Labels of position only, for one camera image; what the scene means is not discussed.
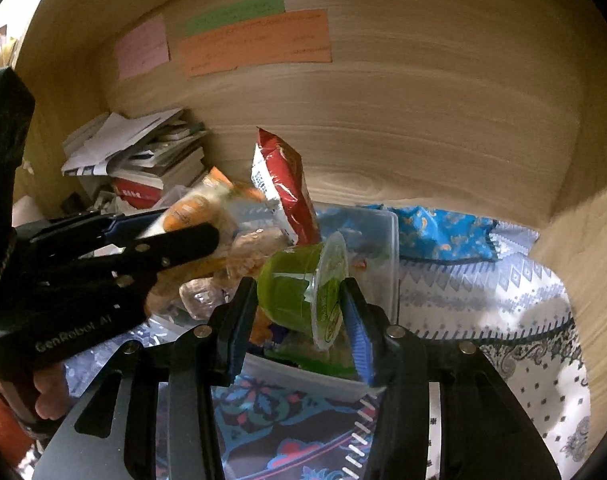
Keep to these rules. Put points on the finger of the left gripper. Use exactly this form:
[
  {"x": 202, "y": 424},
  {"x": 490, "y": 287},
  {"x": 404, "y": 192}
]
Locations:
[
  {"x": 144, "y": 259},
  {"x": 120, "y": 229}
]

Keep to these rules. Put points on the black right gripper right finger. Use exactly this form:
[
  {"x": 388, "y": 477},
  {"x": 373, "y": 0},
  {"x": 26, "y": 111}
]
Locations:
[{"x": 446, "y": 413}]

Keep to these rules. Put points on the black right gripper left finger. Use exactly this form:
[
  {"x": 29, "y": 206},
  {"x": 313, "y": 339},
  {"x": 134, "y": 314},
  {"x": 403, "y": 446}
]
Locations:
[{"x": 111, "y": 431}]

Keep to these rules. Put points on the orange snack packet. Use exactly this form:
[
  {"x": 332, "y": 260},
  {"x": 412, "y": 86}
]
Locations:
[{"x": 211, "y": 201}]

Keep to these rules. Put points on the red snack bag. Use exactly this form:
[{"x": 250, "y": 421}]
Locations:
[{"x": 278, "y": 173}]

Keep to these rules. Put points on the green jelly cup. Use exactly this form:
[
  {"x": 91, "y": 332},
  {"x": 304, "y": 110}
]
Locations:
[{"x": 298, "y": 289}]

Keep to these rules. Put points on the clear plastic storage bin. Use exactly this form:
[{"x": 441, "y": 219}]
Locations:
[{"x": 300, "y": 337}]

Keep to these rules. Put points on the orange sleeve forearm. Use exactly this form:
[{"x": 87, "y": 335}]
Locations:
[{"x": 14, "y": 443}]

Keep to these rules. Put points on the person's left hand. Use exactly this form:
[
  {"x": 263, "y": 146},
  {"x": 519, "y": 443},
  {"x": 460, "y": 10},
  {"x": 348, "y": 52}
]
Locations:
[{"x": 48, "y": 398}]

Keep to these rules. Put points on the white loose papers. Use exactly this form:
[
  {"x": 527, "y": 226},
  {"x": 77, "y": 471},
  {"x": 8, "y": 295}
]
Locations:
[{"x": 91, "y": 148}]

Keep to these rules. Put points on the stack of books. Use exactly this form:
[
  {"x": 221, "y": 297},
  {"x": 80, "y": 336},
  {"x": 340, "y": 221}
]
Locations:
[{"x": 171, "y": 154}]

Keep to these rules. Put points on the dark patterned colourful cloth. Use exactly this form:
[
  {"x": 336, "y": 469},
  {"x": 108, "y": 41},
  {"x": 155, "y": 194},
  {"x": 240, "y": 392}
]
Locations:
[{"x": 273, "y": 431}]

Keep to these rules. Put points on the pink sticky note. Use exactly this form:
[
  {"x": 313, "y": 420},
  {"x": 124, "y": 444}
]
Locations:
[{"x": 142, "y": 49}]

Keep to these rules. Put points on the blue snack bag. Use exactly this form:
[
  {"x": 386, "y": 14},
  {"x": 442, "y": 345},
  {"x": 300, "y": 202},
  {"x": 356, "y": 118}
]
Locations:
[{"x": 427, "y": 234}]

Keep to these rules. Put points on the green paper note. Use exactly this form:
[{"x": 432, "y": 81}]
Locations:
[{"x": 230, "y": 14}]

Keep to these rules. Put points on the orange paper note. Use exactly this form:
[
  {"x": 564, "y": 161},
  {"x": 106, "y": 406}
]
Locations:
[{"x": 290, "y": 37}]

